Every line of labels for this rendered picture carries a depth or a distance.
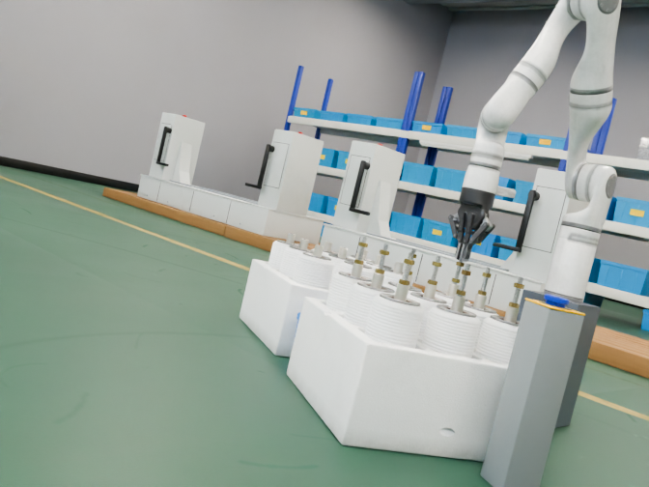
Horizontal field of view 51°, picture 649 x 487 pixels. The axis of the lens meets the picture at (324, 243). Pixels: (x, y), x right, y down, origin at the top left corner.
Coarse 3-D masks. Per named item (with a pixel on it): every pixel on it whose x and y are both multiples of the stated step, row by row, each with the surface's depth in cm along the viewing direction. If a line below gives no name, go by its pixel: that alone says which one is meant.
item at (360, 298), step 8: (352, 288) 133; (360, 288) 131; (368, 288) 131; (352, 296) 132; (360, 296) 130; (368, 296) 130; (352, 304) 132; (360, 304) 130; (368, 304) 130; (352, 312) 131; (360, 312) 130; (368, 312) 130; (352, 320) 131; (360, 320) 130
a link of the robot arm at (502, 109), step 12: (516, 72) 147; (504, 84) 147; (516, 84) 146; (528, 84) 146; (504, 96) 146; (516, 96) 146; (528, 96) 147; (492, 108) 146; (504, 108) 145; (516, 108) 146; (492, 120) 146; (504, 120) 145
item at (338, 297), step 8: (336, 280) 143; (344, 280) 141; (352, 280) 141; (360, 280) 142; (336, 288) 142; (344, 288) 141; (328, 296) 144; (336, 296) 142; (344, 296) 141; (328, 304) 143; (336, 304) 142; (344, 304) 141; (344, 312) 141
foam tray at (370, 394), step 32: (320, 320) 137; (320, 352) 134; (352, 352) 119; (384, 352) 115; (416, 352) 117; (320, 384) 130; (352, 384) 116; (384, 384) 116; (416, 384) 117; (448, 384) 119; (480, 384) 121; (352, 416) 114; (384, 416) 116; (416, 416) 118; (448, 416) 120; (480, 416) 122; (384, 448) 117; (416, 448) 119; (448, 448) 121; (480, 448) 123
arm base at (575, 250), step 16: (560, 240) 163; (576, 240) 160; (592, 240) 160; (560, 256) 162; (576, 256) 160; (592, 256) 161; (560, 272) 161; (576, 272) 160; (560, 288) 161; (576, 288) 160
